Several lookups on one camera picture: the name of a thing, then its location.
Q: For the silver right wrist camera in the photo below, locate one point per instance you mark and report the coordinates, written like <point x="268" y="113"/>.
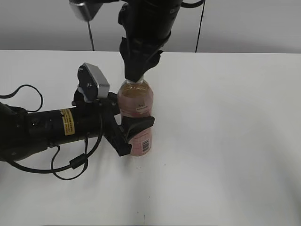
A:
<point x="85" y="10"/>

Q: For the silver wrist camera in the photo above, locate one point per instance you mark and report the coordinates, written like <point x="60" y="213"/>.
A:
<point x="85" y="10"/>
<point x="93" y="85"/>

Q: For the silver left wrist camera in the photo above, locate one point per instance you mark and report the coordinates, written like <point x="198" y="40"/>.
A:
<point x="93" y="85"/>

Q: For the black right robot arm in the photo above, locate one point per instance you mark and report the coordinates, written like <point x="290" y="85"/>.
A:
<point x="147" y="24"/>

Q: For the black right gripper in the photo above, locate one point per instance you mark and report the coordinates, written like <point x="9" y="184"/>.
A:
<point x="140" y="55"/>

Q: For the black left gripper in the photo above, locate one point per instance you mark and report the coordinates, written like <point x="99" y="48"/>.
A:
<point x="98" y="120"/>

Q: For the pink-label oolong tea bottle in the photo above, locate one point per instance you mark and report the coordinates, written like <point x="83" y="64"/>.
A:
<point x="135" y="99"/>

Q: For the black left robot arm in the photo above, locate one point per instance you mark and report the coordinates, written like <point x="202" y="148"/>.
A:
<point x="23" y="134"/>

